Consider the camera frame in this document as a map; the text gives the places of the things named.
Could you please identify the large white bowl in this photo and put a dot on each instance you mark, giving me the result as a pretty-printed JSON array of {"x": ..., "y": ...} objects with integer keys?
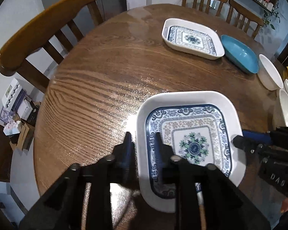
[{"x": 268, "y": 74}]

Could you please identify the boxes pile on floor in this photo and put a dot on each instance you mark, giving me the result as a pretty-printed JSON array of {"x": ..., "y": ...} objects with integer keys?
[{"x": 19, "y": 115}]

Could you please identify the left wooden chair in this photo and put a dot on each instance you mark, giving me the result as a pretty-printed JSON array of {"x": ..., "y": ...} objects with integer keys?
[{"x": 36, "y": 34}]

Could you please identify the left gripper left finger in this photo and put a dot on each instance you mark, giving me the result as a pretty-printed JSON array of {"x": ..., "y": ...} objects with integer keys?
[{"x": 125, "y": 164}]

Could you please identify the right hand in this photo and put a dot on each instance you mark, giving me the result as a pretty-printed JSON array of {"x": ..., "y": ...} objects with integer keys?
[{"x": 284, "y": 206}]

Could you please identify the patterned square plate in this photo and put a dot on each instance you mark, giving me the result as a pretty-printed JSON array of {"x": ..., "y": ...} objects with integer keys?
[
  {"x": 199, "y": 126},
  {"x": 193, "y": 38}
]

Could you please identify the blue oval dish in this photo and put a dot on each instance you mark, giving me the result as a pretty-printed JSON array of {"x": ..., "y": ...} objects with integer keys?
[{"x": 240, "y": 54}]

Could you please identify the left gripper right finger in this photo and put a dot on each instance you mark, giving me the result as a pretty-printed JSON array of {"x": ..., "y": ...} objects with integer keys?
[{"x": 165, "y": 166}]

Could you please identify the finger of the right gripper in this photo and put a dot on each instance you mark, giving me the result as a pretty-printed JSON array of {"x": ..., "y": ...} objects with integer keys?
[
  {"x": 247, "y": 145},
  {"x": 257, "y": 136}
]

